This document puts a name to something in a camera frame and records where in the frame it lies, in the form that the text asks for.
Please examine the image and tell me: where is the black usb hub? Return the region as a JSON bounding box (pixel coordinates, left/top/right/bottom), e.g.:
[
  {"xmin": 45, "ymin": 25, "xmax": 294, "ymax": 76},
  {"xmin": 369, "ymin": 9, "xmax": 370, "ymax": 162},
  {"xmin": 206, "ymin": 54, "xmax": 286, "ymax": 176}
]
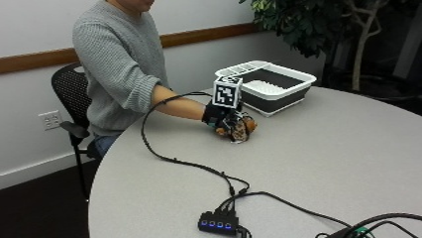
[{"xmin": 197, "ymin": 210, "xmax": 241, "ymax": 236}]

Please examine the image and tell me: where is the black glove cable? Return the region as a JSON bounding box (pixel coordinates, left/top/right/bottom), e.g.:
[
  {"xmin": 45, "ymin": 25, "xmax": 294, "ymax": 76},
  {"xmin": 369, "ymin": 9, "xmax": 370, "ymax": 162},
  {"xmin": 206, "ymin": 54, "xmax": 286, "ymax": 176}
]
[{"xmin": 140, "ymin": 91, "xmax": 250, "ymax": 212}]

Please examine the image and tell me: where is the black device with green cable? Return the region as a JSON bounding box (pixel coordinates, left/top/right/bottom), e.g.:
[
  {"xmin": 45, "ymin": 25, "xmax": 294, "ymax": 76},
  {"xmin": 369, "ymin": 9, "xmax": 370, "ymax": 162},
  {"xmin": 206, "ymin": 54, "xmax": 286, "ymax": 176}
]
[{"xmin": 314, "ymin": 212, "xmax": 422, "ymax": 238}]

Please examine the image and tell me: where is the the person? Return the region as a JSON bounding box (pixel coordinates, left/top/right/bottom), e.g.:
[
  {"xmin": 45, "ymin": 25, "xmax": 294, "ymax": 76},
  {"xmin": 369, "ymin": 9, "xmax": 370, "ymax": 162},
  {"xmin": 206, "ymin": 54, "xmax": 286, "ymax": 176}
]
[{"xmin": 71, "ymin": 0, "xmax": 209, "ymax": 159}]

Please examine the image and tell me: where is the green indoor tree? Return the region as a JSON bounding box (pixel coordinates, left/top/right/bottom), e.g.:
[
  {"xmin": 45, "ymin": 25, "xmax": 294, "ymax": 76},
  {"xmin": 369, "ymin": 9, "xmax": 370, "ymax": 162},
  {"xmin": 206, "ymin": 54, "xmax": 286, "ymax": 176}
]
[{"xmin": 238, "ymin": 0, "xmax": 422, "ymax": 92}]

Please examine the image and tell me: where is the white grey dish basin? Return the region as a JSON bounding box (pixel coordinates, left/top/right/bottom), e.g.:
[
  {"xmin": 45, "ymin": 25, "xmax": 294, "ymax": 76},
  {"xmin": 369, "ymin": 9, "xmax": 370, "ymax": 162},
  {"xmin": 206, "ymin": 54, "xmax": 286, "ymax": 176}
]
[{"xmin": 213, "ymin": 59, "xmax": 318, "ymax": 118}]

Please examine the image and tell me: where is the white marker cube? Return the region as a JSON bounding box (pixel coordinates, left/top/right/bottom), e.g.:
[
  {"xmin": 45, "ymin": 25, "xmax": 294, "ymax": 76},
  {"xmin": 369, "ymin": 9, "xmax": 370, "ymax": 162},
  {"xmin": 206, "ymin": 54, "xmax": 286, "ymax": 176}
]
[{"xmin": 210, "ymin": 75, "xmax": 244, "ymax": 109}]

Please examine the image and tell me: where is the black mesh office chair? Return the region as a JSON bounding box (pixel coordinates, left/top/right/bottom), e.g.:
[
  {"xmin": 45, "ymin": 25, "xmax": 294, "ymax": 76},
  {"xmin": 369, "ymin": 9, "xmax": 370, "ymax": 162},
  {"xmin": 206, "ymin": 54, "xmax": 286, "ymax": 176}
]
[{"xmin": 51, "ymin": 61, "xmax": 103, "ymax": 202}]

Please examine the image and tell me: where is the orange brown soft toy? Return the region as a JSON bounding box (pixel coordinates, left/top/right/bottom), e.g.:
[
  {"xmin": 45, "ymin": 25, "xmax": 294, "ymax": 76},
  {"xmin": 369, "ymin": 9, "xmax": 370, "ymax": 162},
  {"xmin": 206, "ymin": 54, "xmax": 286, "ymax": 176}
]
[{"xmin": 213, "ymin": 115, "xmax": 258, "ymax": 144}]

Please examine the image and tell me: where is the white wall outlet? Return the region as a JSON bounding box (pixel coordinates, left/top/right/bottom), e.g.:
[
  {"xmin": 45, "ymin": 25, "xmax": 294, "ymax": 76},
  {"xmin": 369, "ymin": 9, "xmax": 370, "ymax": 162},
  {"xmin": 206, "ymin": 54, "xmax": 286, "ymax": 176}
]
[{"xmin": 37, "ymin": 110, "xmax": 64, "ymax": 131}]

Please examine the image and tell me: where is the wooden wall rail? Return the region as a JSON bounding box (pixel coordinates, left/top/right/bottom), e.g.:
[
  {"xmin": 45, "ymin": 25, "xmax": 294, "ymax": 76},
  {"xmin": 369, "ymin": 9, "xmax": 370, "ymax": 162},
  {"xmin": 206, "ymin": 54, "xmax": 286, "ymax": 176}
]
[{"xmin": 0, "ymin": 22, "xmax": 261, "ymax": 75}]

